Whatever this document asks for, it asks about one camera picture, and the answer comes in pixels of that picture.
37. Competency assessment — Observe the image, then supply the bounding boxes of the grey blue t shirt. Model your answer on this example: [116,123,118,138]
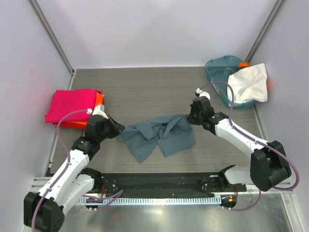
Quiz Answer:
[118,115,196,163]

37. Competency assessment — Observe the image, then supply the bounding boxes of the white t shirt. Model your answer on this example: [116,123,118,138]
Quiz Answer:
[227,63,268,104]

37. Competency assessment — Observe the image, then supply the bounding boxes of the teal plastic bin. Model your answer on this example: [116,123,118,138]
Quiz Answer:
[205,56,243,107]

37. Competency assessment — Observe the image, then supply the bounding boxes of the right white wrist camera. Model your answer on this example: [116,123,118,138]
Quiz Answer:
[195,88,211,100]

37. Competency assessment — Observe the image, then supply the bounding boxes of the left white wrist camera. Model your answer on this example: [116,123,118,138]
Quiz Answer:
[86,104,108,119]

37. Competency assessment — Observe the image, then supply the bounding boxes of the aluminium frame post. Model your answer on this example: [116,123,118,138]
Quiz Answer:
[28,0,74,76]
[244,0,286,63]

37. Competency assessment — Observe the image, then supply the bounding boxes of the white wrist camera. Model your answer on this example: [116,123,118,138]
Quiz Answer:
[86,104,108,119]
[195,88,211,100]

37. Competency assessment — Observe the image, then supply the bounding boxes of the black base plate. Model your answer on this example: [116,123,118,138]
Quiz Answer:
[93,172,247,198]

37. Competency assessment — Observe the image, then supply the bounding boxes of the folded orange t shirt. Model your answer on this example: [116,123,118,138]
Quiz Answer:
[72,91,105,129]

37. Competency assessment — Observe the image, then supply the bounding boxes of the folded red t shirt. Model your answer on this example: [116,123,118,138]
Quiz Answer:
[45,89,104,129]

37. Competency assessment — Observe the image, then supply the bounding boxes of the left aluminium frame post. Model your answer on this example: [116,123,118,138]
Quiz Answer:
[28,0,74,76]

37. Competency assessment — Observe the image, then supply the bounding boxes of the folded pink t shirt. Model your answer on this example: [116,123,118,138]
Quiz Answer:
[45,89,97,123]

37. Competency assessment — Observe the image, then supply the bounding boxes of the slotted cable duct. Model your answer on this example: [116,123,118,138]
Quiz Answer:
[75,195,222,206]

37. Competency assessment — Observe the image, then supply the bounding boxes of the right aluminium frame post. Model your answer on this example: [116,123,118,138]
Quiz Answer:
[244,0,286,63]

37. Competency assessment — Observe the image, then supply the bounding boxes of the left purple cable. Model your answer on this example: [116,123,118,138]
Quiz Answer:
[31,110,91,232]

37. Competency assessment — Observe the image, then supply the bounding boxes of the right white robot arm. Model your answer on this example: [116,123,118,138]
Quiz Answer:
[189,96,292,192]

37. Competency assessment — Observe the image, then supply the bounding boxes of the orange clamp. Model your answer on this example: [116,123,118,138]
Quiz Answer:
[239,62,250,68]

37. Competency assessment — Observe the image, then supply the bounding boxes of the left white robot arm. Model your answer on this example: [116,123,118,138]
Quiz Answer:
[24,114,125,232]

